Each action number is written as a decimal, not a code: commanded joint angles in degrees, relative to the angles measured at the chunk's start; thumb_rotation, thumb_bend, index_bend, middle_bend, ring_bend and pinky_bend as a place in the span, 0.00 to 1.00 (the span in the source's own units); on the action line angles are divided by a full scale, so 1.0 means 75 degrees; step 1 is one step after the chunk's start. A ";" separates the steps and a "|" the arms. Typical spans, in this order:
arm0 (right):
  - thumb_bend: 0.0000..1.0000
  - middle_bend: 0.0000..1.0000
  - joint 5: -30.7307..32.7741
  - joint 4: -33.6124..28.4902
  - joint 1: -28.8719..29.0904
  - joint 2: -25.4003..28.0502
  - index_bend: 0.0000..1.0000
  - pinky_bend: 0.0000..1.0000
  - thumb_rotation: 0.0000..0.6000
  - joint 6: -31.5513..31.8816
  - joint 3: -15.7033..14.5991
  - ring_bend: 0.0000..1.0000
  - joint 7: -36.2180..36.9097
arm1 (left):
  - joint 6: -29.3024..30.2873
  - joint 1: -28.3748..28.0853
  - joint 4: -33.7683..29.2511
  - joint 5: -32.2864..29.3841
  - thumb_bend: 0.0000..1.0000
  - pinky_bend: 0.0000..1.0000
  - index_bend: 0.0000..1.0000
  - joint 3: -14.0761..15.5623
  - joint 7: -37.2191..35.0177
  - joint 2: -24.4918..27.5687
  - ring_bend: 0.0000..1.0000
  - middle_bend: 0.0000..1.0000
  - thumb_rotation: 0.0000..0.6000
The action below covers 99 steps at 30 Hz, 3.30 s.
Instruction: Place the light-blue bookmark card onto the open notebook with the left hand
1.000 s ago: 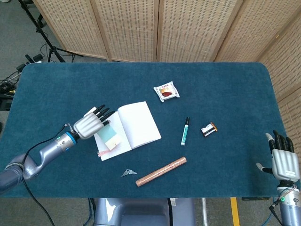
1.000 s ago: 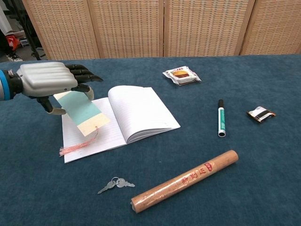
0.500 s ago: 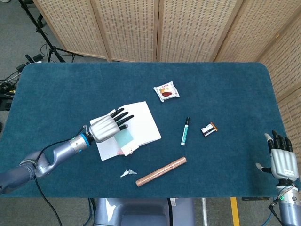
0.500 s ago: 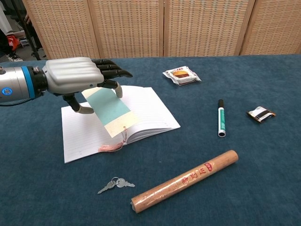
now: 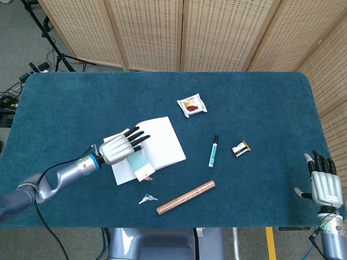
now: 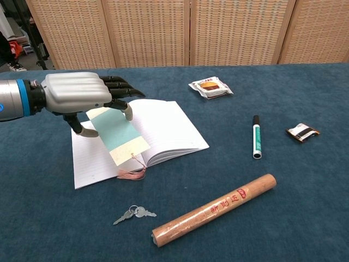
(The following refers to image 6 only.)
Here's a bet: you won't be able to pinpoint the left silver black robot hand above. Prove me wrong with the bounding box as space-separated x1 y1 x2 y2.
29 71 146 138

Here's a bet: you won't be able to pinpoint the blue bookmark with pink tassel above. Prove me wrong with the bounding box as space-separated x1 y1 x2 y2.
86 106 152 181

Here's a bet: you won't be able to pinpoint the black tripod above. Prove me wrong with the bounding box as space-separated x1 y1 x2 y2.
16 0 52 69

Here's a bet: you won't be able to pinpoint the woven wooden screen panel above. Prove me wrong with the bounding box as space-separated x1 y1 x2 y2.
26 0 117 70
278 0 349 65
190 0 297 66
102 0 191 68

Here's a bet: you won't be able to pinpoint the standing person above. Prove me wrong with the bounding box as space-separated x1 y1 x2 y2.
0 29 28 72

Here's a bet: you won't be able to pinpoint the open white lined notebook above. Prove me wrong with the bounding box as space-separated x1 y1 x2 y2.
70 98 210 190

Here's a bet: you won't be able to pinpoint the white snack packet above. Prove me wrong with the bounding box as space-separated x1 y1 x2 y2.
188 77 234 100

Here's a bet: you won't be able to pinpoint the teal velvet table cloth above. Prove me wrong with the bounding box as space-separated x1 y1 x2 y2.
0 63 349 262

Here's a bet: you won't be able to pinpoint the brown wooden cylinder red letters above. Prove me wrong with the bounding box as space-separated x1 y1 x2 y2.
151 173 277 248

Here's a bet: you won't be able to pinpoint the green white marker pen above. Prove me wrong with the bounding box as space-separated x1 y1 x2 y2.
252 115 263 159

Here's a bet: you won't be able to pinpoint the silver keys on ring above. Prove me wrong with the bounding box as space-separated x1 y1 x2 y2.
113 205 158 225

